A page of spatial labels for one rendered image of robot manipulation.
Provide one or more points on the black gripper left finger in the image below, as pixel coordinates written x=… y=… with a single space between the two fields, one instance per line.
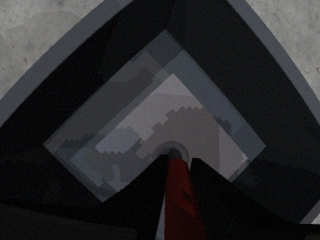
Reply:
x=133 y=213

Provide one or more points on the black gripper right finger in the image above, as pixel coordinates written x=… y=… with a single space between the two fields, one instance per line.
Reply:
x=229 y=214

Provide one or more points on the dark red peg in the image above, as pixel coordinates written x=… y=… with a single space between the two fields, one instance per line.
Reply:
x=182 y=212

